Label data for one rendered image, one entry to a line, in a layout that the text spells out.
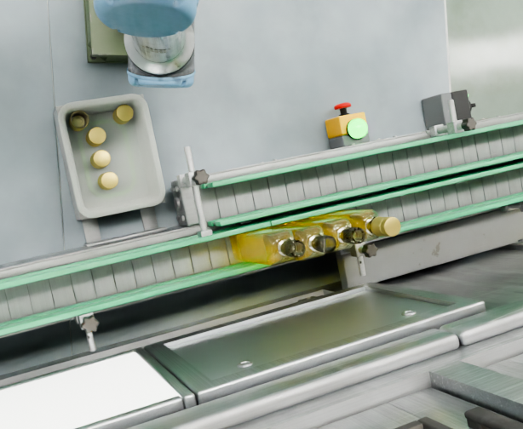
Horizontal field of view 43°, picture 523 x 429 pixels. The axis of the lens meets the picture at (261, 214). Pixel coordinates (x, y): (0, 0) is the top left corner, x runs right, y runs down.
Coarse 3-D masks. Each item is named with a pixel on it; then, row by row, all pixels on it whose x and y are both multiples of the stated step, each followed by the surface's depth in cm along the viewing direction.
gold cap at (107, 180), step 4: (108, 172) 131; (100, 176) 134; (104, 176) 131; (108, 176) 131; (112, 176) 132; (116, 176) 132; (100, 180) 132; (104, 180) 131; (108, 180) 131; (112, 180) 132; (116, 180) 132; (100, 184) 133; (104, 184) 131; (108, 184) 131; (112, 184) 132; (116, 184) 132; (104, 188) 133; (108, 188) 131
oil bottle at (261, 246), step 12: (264, 228) 127; (240, 240) 127; (252, 240) 121; (264, 240) 116; (276, 240) 114; (240, 252) 128; (252, 252) 122; (264, 252) 117; (276, 252) 114; (264, 264) 119; (276, 264) 116
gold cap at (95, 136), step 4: (96, 128) 130; (100, 128) 131; (88, 132) 133; (92, 132) 130; (96, 132) 130; (100, 132) 131; (104, 132) 131; (88, 136) 131; (92, 136) 130; (96, 136) 130; (100, 136) 131; (104, 136) 131; (88, 140) 132; (92, 140) 130; (96, 140) 130; (100, 140) 131; (104, 140) 131; (92, 144) 132; (96, 144) 131; (100, 144) 132
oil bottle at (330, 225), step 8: (288, 224) 134; (296, 224) 130; (304, 224) 127; (312, 224) 124; (320, 224) 121; (328, 224) 119; (336, 224) 119; (344, 224) 119; (328, 232) 119; (336, 232) 118; (336, 240) 119; (336, 248) 119; (344, 248) 120
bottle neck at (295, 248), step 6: (282, 240) 114; (288, 240) 112; (294, 240) 111; (282, 246) 113; (288, 246) 110; (294, 246) 114; (300, 246) 111; (282, 252) 113; (288, 252) 110; (294, 252) 113; (300, 252) 111
